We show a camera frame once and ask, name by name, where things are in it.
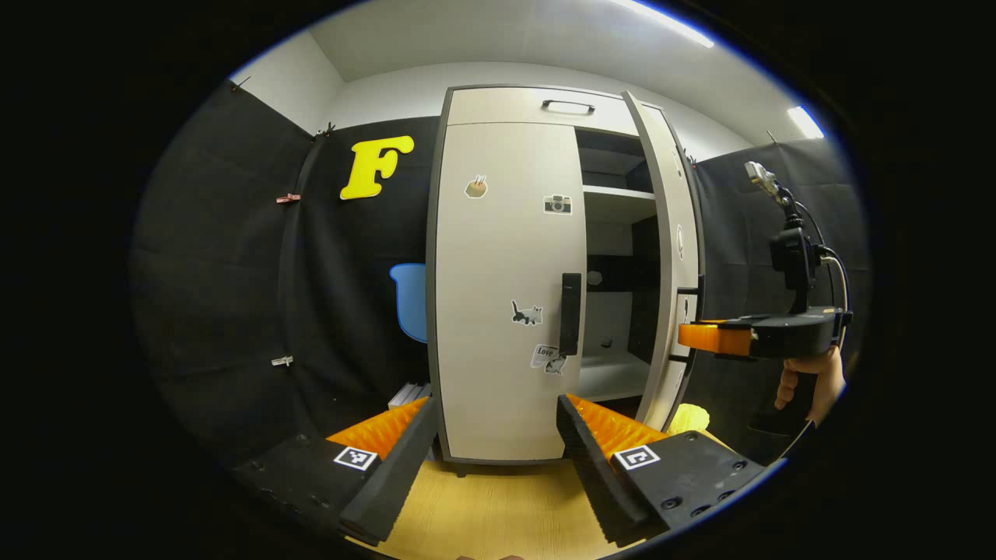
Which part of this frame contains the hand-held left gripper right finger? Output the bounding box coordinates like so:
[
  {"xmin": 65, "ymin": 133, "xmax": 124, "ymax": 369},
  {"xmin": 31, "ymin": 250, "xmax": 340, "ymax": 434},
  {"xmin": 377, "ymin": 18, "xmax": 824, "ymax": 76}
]
[{"xmin": 556, "ymin": 393, "xmax": 767, "ymax": 548}]

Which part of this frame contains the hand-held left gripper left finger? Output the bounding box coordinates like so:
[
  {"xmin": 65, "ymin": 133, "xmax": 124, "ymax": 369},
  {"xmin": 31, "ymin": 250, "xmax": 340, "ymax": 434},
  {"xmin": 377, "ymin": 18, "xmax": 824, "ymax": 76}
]
[{"xmin": 232, "ymin": 397, "xmax": 441, "ymax": 547}]

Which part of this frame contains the black handle of headphone-sticker door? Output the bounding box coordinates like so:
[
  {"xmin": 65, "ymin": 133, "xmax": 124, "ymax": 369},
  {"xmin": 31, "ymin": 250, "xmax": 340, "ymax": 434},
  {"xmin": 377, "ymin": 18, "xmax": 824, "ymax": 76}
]
[{"xmin": 672, "ymin": 285, "xmax": 705, "ymax": 362}]

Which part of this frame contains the cabinet door with headphone sticker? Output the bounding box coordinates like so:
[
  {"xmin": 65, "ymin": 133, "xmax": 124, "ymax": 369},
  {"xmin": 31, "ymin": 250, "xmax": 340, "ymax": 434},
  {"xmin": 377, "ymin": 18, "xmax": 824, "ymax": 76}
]
[{"xmin": 622, "ymin": 91, "xmax": 706, "ymax": 433}]

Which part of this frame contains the black handle of camera-sticker door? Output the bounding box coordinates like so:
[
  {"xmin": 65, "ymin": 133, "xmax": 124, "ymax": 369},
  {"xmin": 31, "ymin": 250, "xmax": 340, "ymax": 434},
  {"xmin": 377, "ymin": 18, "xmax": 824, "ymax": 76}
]
[{"xmin": 559, "ymin": 272, "xmax": 583, "ymax": 357}]

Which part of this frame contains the beige double-door shoe cabinet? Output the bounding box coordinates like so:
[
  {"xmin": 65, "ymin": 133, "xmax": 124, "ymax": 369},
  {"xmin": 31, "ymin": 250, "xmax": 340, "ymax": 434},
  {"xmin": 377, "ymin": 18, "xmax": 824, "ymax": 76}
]
[{"xmin": 426, "ymin": 83, "xmax": 707, "ymax": 467}]

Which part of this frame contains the cabinet door with camera sticker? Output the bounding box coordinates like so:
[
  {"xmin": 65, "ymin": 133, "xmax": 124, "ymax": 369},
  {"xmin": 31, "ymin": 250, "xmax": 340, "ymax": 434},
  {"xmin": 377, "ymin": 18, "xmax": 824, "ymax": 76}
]
[{"xmin": 430, "ymin": 121, "xmax": 588, "ymax": 464}]

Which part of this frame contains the white cabinet bottom board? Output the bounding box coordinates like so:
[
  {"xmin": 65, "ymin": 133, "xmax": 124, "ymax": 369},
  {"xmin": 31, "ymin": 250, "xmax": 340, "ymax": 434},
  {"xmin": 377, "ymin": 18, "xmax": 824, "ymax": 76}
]
[{"xmin": 577, "ymin": 350, "xmax": 651, "ymax": 402}]

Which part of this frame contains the white cabinet shelf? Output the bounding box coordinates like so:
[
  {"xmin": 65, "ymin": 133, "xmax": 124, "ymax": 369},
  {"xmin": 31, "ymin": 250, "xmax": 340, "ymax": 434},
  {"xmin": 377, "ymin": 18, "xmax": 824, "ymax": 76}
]
[{"xmin": 582, "ymin": 185, "xmax": 659, "ymax": 226}]

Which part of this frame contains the yellow green object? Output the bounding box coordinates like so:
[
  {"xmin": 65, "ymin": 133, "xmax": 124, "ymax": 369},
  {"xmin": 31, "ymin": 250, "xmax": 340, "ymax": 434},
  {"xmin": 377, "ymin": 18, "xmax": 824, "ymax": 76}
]
[{"xmin": 665, "ymin": 403, "xmax": 711, "ymax": 437}]

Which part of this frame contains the black backdrop cloth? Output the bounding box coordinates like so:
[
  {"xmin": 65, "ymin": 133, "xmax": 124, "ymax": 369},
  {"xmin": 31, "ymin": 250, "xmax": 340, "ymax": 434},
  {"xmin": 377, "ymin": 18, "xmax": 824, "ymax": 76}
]
[{"xmin": 128, "ymin": 82, "xmax": 868, "ymax": 467}]

